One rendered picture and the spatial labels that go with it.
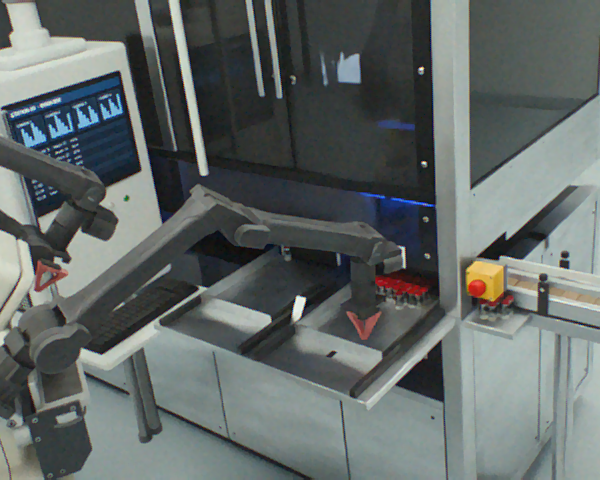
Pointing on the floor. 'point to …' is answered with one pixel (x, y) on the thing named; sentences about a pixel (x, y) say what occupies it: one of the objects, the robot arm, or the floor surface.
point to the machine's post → (454, 225)
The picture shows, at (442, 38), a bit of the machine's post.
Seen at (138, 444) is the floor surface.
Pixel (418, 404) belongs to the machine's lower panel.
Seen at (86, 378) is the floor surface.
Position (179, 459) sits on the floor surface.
